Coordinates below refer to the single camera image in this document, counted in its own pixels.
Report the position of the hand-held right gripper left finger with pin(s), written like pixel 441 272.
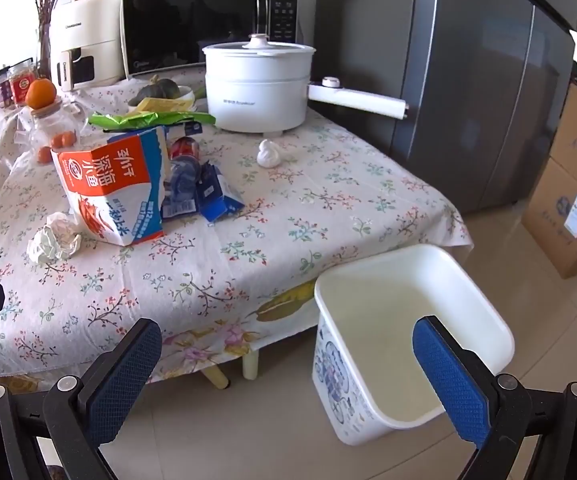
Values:
pixel 123 385

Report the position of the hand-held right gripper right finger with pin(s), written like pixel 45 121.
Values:
pixel 448 385

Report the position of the white plastic bin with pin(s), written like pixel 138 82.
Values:
pixel 398 310

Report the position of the white tissue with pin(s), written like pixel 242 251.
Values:
pixel 268 154

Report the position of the large crumpled paper ball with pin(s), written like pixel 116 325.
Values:
pixel 53 242

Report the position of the wooden table leg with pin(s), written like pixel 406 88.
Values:
pixel 217 377

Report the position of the white table leg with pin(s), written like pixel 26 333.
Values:
pixel 250 365

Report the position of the orange and white carton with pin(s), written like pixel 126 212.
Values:
pixel 113 190

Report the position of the glass jar with cork lid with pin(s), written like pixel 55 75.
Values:
pixel 51 125

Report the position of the crushed plastic bottle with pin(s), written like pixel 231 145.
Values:
pixel 183 185

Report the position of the blue flattened carton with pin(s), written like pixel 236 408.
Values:
pixel 218 195

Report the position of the orange fruit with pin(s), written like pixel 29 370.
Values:
pixel 41 93

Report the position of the floral tablecloth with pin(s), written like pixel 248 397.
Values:
pixel 278 220

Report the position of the green snack packet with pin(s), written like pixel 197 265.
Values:
pixel 148 120

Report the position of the glass vase with twigs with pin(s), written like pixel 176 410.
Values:
pixel 43 55

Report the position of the yellow snack packet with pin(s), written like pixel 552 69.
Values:
pixel 163 105

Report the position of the blue and white box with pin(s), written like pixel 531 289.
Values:
pixel 193 128

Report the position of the dark green squash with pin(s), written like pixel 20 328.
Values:
pixel 161 87

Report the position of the white flower print bowl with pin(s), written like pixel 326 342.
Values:
pixel 186 94

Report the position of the white countertop appliance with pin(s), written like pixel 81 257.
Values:
pixel 93 25

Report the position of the grey refrigerator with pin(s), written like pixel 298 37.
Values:
pixel 458 85

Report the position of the white electric pot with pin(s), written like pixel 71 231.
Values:
pixel 253 95

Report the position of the black and white microwave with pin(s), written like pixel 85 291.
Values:
pixel 193 25

